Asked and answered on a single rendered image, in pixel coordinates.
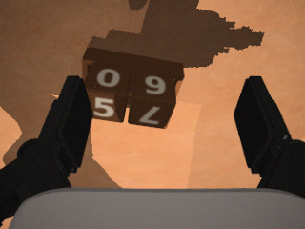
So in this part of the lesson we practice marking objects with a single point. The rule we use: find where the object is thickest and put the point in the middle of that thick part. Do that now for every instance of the brown wooden tray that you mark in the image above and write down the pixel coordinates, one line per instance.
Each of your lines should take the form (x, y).
(132, 63)

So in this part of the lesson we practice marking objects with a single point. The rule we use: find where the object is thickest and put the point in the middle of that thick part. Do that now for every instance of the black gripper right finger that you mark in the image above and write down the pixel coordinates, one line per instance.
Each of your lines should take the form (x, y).
(268, 149)

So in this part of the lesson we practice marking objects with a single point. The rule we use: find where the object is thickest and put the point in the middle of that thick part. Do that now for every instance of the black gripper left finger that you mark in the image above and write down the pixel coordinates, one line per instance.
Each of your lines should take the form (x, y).
(44, 163)

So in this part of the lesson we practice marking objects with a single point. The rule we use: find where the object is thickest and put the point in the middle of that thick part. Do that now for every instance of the brown number cube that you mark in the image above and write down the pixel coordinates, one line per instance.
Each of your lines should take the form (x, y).
(153, 100)
(108, 92)

